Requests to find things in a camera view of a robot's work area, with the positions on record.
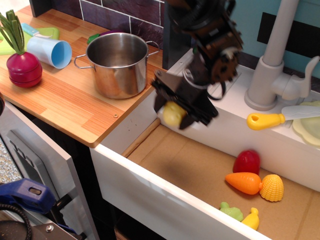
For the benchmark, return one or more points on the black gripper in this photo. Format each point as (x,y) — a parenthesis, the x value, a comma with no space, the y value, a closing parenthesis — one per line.
(192,98)

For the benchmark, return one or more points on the yellow toy potato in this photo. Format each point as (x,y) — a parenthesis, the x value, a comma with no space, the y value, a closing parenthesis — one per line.
(173,114)

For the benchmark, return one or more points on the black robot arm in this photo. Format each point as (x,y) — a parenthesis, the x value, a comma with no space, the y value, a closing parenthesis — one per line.
(218,43)

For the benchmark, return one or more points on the stainless steel pot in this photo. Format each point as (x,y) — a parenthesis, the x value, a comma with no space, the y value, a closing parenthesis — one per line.
(118,62)

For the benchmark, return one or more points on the white toy sink basin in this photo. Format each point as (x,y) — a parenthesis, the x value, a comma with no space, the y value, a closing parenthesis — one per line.
(173,181)

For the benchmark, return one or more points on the red toy pepper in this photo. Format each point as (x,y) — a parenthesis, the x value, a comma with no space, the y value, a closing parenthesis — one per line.
(247,161)

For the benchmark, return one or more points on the grey toy faucet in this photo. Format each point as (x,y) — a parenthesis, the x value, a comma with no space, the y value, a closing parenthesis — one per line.
(268,80)

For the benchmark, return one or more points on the orange toy carrot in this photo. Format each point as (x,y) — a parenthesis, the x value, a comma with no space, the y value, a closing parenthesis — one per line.
(246,182)

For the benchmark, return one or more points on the purple toy eggplant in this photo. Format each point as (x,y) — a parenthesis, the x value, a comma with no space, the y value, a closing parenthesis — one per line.
(97,35)

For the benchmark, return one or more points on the green toy lettuce piece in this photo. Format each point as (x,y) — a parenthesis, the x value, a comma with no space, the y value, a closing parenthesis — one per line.
(233,212)

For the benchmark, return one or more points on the yellow toy corn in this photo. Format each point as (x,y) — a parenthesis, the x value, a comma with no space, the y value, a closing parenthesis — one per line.
(272,188)

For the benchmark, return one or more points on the light blue plastic cup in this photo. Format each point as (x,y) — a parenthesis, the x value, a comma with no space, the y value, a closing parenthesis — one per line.
(54,52)

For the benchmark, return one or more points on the yellow toy banana piece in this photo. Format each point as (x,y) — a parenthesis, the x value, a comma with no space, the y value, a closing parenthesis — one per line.
(252,220)

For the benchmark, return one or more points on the pale green toy plate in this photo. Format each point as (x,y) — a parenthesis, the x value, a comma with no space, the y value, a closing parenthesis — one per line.
(308,129)

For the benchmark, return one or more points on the grey oven door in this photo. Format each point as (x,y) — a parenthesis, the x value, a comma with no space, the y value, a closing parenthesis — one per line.
(37,157)

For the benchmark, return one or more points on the magenta wooden toy radish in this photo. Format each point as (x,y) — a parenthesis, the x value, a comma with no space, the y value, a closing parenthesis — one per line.
(24,68)

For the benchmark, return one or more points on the blue plastic clamp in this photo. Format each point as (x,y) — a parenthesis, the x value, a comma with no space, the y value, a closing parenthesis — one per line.
(28,194)

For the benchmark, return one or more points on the yellow handled toy knife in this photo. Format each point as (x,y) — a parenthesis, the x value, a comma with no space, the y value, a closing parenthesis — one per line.
(261,121)

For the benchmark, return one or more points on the teal handled toy knife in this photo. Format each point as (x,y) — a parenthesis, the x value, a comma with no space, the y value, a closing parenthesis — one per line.
(32,31)

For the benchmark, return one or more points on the black metal bracket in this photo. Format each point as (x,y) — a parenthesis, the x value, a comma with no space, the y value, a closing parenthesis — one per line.
(51,231)

